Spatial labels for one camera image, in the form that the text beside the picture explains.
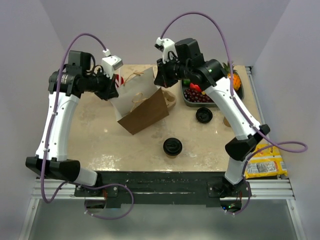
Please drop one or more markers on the black coffee cup lid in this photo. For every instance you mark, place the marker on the black coffee cup lid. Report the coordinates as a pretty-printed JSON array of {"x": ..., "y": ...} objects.
[{"x": 172, "y": 145}]

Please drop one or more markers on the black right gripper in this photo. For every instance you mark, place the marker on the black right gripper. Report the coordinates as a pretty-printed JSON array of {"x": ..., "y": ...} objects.
[{"x": 162, "y": 79}]

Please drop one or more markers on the bunch of dark red grapes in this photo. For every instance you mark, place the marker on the bunch of dark red grapes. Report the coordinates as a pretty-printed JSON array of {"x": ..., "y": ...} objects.
[{"x": 196, "y": 97}]

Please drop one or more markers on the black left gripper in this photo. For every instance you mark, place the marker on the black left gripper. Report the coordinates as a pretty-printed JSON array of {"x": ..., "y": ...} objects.
[{"x": 110, "y": 91}]

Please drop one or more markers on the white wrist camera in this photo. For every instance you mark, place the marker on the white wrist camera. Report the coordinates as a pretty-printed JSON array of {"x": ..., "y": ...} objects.
[
  {"x": 110, "y": 63},
  {"x": 167, "y": 47}
]

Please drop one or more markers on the red straw holder cup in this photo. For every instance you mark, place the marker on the red straw holder cup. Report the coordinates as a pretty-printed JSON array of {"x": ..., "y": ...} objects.
[{"x": 116, "y": 80}]

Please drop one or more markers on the yellow snack bag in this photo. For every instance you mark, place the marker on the yellow snack bag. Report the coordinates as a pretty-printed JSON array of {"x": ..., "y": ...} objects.
[{"x": 267, "y": 162}]

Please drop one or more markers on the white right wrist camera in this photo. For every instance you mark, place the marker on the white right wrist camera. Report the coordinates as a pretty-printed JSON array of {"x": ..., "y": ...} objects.
[{"x": 167, "y": 47}]

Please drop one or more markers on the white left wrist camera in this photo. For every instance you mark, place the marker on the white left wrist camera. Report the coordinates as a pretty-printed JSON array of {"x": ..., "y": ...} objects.
[{"x": 110, "y": 63}]

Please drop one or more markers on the brown paper coffee cup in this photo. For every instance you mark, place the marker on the brown paper coffee cup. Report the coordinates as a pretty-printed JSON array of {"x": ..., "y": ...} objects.
[{"x": 172, "y": 155}]

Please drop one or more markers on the brown paper bag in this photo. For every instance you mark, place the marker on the brown paper bag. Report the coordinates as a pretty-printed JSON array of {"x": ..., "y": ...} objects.
[{"x": 140, "y": 103}]

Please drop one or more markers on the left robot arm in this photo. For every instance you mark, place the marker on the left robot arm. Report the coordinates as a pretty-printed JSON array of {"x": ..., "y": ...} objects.
[{"x": 65, "y": 90}]

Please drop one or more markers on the open brown paper cup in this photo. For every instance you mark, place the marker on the open brown paper cup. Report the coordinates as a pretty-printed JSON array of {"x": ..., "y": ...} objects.
[{"x": 226, "y": 123}]

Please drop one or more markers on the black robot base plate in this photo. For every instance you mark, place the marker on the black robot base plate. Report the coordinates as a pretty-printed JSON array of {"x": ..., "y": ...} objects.
[{"x": 166, "y": 188}]

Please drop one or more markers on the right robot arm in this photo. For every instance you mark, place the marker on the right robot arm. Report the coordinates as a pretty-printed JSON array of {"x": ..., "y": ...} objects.
[{"x": 183, "y": 60}]

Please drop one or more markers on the aluminium frame rail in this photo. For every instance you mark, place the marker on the aluminium frame rail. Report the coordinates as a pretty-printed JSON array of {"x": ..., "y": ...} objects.
[{"x": 276, "y": 189}]

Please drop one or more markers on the grey fruit tray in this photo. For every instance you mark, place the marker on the grey fruit tray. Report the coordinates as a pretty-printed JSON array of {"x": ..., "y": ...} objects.
[{"x": 185, "y": 84}]

